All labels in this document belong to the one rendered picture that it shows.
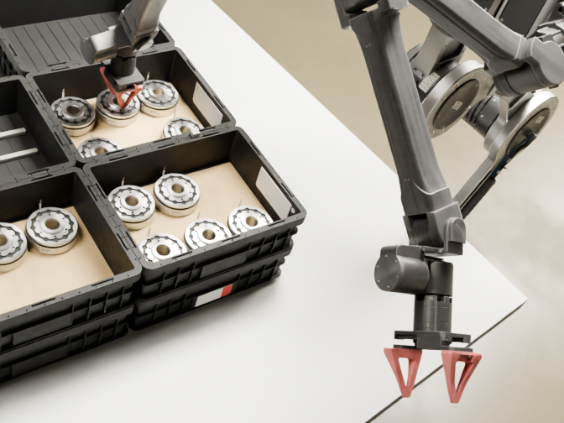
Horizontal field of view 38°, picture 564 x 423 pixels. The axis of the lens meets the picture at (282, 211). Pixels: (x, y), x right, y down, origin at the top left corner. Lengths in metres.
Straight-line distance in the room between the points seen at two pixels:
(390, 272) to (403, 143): 0.19
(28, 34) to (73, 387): 0.95
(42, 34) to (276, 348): 1.01
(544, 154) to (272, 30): 1.36
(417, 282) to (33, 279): 0.81
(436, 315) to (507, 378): 1.75
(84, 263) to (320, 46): 2.40
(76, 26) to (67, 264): 0.79
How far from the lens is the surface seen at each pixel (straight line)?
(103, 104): 2.02
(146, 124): 2.03
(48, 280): 1.70
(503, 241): 3.40
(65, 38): 2.25
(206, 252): 1.67
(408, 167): 1.25
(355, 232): 2.12
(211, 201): 1.89
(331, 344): 1.89
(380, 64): 1.25
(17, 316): 1.53
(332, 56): 3.89
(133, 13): 1.75
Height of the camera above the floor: 2.20
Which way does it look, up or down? 46 degrees down
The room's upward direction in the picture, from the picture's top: 21 degrees clockwise
